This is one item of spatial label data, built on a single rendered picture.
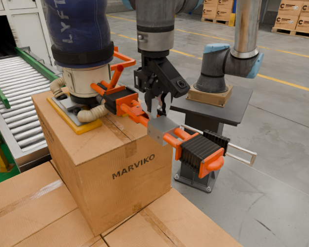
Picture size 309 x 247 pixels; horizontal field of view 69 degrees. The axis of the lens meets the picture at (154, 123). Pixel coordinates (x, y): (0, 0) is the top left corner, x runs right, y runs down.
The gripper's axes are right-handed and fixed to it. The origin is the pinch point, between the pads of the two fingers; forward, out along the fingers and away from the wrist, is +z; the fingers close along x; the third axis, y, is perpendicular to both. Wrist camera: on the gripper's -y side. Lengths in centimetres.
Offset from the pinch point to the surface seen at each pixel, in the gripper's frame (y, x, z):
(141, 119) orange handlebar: 2.3, 5.1, -0.7
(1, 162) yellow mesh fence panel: 151, 45, 98
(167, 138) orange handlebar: -8.9, 5.5, -0.6
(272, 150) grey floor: 10, -159, 108
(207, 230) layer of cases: -15, -13, 53
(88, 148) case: 17.0, 16.7, 12.8
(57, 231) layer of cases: 25, 34, 53
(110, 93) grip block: 20.9, 4.1, -2.0
